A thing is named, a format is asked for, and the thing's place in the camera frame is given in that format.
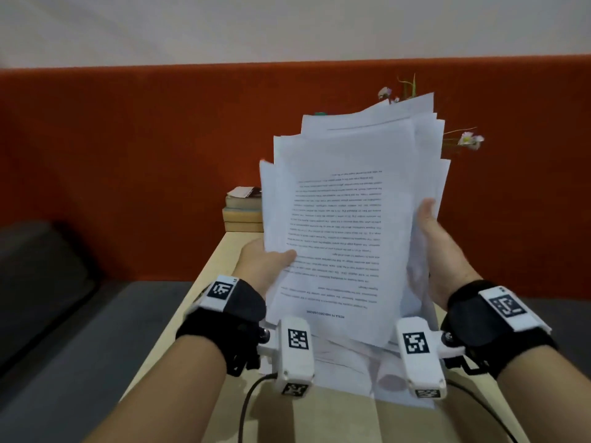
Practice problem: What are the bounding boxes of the person's right hand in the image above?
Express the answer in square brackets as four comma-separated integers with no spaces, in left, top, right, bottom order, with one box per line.
[416,198,484,310]

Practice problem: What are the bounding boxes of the person's left hand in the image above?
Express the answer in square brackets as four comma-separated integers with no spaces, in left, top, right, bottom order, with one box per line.
[232,238,297,299]

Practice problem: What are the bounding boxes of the stack of printed paper sheets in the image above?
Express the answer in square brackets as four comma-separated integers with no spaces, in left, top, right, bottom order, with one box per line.
[259,92,451,349]

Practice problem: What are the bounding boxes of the person's right forearm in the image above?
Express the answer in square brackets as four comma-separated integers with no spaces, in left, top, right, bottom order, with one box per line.
[495,337,591,443]

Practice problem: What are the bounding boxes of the person's left forearm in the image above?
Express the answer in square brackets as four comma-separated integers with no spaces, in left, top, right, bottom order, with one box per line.
[84,333,228,443]

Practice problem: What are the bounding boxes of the tan book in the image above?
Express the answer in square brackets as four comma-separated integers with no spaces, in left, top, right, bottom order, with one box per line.
[223,221,265,234]

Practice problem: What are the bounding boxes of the grey-green book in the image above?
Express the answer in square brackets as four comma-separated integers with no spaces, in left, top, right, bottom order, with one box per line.
[223,207,264,223]

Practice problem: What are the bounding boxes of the small book with photo cover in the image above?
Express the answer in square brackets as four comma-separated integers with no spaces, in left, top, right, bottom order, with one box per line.
[226,186,263,211]

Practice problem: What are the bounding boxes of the white flowers with green stems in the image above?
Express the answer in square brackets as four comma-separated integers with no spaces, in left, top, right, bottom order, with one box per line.
[377,73,486,153]

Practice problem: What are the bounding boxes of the loose white paper sheets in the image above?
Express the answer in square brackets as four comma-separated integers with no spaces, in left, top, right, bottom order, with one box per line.
[313,334,437,409]

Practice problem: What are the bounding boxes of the orange fabric backrest panel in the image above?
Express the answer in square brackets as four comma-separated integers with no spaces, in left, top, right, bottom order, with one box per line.
[0,55,591,301]

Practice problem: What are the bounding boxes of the grey bench seat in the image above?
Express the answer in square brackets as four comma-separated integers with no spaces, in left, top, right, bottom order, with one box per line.
[0,280,195,443]

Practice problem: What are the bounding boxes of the dark grey cushion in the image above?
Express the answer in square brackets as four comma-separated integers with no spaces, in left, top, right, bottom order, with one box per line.
[0,220,99,367]

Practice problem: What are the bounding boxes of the black left wrist strap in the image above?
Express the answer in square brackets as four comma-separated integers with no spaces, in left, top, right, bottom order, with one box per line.
[175,275,268,377]

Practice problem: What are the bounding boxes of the black wrist strap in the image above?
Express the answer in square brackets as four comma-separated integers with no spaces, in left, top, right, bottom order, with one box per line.
[440,280,560,380]
[175,275,268,377]

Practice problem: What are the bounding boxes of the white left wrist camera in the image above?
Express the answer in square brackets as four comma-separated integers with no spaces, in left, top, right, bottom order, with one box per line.
[257,316,316,400]

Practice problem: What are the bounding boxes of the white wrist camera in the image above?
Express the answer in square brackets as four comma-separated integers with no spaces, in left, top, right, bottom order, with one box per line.
[395,316,467,401]
[257,316,316,400]

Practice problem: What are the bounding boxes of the black right wrist strap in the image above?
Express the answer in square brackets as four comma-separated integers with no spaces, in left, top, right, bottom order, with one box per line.
[440,280,560,380]

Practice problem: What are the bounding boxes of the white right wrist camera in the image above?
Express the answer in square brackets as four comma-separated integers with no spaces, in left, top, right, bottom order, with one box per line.
[395,316,467,401]

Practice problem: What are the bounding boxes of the black left camera cable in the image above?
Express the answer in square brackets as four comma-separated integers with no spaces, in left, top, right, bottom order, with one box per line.
[239,372,280,443]

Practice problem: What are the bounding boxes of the black camera cable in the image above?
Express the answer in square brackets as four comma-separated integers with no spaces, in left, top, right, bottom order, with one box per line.
[239,372,280,443]
[444,377,521,443]

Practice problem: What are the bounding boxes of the black right camera cable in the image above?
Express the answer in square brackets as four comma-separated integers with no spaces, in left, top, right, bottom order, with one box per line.
[444,377,521,443]

